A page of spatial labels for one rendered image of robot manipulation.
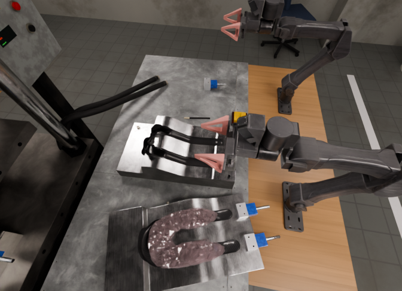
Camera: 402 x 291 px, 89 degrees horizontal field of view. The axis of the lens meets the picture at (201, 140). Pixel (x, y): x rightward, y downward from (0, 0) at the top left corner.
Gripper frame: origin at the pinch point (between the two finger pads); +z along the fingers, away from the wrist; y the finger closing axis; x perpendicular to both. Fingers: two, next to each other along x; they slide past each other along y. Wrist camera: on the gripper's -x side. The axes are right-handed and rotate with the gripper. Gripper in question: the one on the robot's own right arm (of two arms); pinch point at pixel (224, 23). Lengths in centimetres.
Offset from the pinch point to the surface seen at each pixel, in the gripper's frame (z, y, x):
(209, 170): -2, 54, 31
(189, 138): 9, 40, 32
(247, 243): -19, 78, 32
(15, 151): 68, 64, 18
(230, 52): -2, -162, 120
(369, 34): -185, -216, 111
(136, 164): 29, 55, 34
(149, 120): 34, 26, 40
